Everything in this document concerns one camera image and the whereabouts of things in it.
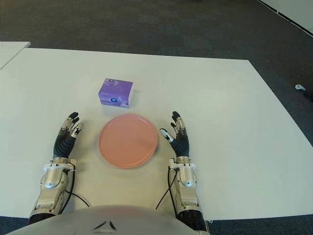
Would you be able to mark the pink round plate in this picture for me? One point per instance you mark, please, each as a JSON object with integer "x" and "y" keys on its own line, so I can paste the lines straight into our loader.
{"x": 128, "y": 142}

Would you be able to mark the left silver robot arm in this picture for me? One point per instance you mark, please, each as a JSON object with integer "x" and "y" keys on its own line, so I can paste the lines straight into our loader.
{"x": 52, "y": 178}

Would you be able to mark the white side table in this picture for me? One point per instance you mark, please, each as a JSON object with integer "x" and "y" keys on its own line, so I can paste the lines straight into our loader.
{"x": 12, "y": 51}

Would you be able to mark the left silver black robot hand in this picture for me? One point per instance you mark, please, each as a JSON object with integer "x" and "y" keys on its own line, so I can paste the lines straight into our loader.
{"x": 63, "y": 144}

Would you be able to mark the white handheld controller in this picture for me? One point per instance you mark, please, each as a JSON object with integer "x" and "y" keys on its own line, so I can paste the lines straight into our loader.
{"x": 299, "y": 87}

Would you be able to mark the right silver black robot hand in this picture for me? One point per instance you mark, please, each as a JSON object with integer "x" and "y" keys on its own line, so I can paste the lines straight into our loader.
{"x": 181, "y": 144}

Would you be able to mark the purple tissue paper pack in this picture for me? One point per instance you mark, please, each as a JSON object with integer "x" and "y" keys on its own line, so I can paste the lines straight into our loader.
{"x": 115, "y": 93}

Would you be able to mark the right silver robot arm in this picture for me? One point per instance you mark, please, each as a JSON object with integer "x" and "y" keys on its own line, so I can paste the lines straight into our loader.
{"x": 187, "y": 186}

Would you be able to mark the grey robot torso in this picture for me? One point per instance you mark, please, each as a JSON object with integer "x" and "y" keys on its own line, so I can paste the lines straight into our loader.
{"x": 102, "y": 220}

